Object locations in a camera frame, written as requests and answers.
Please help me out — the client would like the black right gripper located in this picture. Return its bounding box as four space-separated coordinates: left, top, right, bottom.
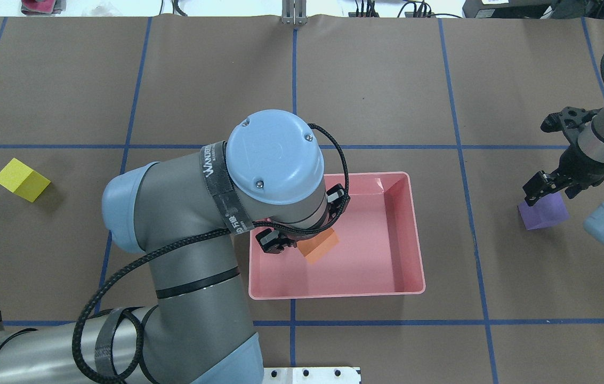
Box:
523 145 604 207

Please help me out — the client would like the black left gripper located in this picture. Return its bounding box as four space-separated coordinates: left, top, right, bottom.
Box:
255 184 351 254

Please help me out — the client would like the purple foam block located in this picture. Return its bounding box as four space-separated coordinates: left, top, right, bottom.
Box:
517 194 570 230

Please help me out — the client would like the orange foam block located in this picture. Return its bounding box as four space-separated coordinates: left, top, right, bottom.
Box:
296 228 339 265

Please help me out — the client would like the yellow foam block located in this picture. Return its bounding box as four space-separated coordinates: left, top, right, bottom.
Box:
0 158 51 203

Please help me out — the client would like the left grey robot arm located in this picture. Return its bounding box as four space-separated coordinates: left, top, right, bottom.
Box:
0 109 350 383

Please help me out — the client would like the pink plastic bin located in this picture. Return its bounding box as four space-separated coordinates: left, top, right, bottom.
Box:
248 172 426 300

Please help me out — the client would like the black pink pouch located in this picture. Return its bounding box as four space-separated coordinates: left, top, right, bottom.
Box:
20 0 66 15

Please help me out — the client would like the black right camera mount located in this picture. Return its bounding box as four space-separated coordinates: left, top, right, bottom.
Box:
540 107 601 146

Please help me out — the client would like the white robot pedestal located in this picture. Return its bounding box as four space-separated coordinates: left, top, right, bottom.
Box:
262 366 362 383

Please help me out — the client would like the aluminium frame post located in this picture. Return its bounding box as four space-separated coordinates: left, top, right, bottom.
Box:
280 0 308 27

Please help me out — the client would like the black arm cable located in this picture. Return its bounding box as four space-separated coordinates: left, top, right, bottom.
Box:
72 124 350 384

